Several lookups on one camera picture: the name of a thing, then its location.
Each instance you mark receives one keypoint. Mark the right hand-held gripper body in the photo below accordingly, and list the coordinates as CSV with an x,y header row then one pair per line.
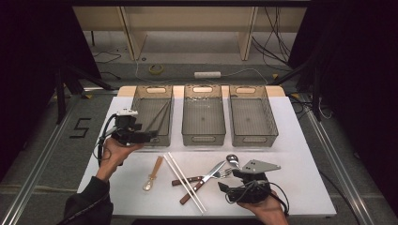
x,y
259,166

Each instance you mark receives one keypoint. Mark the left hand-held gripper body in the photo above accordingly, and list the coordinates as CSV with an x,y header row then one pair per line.
x,y
125,132

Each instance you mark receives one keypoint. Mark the metal spoon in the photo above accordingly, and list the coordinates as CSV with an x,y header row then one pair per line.
x,y
232,158

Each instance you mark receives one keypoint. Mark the smoky transparent plastic bin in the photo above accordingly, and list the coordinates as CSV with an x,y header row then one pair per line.
x,y
252,117
147,106
203,117

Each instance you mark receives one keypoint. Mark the white chopstick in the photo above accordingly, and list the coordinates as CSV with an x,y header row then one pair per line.
x,y
183,184
187,182

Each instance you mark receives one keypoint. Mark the person's left hand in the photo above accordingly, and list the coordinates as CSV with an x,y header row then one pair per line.
x,y
114,154

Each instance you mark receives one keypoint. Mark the person's right hand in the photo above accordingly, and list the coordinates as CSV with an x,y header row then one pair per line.
x,y
269,209

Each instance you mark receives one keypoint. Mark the yellow floor tape piece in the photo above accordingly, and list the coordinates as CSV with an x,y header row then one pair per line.
x,y
275,76
295,95
88,96

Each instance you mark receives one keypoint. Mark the yellow tape roll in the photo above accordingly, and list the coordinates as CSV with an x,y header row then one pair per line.
x,y
150,69

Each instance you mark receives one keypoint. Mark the black stand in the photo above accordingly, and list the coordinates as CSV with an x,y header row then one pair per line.
x,y
316,93
60,93

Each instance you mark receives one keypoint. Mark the white power strip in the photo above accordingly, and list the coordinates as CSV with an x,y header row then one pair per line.
x,y
207,75

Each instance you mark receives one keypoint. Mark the black curtain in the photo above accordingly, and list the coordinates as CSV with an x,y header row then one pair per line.
x,y
31,62
359,62

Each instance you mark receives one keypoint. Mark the light wooden shelf unit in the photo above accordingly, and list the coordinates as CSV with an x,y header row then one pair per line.
x,y
187,18

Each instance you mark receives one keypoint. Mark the metal floor rail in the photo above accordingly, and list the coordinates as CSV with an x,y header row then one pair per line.
x,y
40,159
341,168

